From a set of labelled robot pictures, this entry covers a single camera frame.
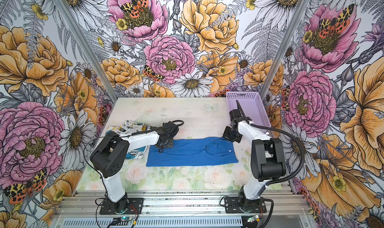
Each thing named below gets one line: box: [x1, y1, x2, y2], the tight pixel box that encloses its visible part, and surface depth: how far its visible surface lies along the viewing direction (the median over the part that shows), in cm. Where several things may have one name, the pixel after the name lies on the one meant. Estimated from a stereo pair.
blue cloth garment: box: [146, 137, 239, 167], surface depth 93 cm
